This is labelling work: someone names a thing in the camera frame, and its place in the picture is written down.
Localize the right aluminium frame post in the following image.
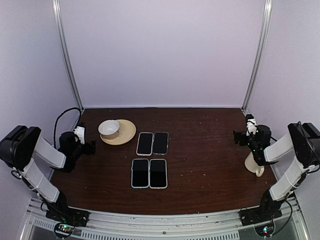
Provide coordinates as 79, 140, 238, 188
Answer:
241, 0, 273, 114

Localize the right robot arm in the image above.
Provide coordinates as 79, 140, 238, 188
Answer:
233, 118, 320, 226

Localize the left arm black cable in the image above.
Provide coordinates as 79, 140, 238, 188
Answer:
52, 107, 82, 148

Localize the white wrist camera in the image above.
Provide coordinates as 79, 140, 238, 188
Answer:
245, 114, 258, 136
73, 122, 87, 145

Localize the beige saucer plate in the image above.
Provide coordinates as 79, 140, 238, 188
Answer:
99, 119, 136, 146

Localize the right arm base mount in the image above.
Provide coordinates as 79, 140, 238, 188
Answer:
238, 207, 282, 226

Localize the aluminium frame post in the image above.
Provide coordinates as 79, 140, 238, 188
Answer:
241, 0, 273, 114
52, 0, 84, 111

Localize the white ceramic cup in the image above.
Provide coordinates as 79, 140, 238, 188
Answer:
98, 119, 120, 136

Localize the right round status board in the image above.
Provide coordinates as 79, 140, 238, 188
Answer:
254, 223, 275, 238

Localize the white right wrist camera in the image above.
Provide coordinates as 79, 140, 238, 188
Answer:
245, 114, 258, 136

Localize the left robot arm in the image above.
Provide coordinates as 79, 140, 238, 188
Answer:
0, 125, 96, 226

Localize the left aluminium frame post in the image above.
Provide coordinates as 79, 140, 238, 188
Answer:
52, 0, 84, 111

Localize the phone in blue case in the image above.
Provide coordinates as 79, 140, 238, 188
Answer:
131, 158, 150, 189

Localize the phone in pink case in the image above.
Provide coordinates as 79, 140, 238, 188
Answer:
136, 132, 154, 156

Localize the front aluminium rail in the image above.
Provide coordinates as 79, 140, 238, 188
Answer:
21, 196, 310, 240

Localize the cream ribbed mug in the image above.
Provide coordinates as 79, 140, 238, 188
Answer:
244, 152, 265, 177

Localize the white phone case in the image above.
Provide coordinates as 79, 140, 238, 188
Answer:
149, 159, 168, 189

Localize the round status board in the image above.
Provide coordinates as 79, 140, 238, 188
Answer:
53, 222, 75, 238
254, 223, 275, 238

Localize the phone in clear grey case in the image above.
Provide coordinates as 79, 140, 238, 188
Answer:
152, 132, 169, 155

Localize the left round status board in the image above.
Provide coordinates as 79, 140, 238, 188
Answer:
53, 222, 75, 238

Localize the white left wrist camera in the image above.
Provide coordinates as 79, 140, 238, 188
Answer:
73, 122, 87, 145

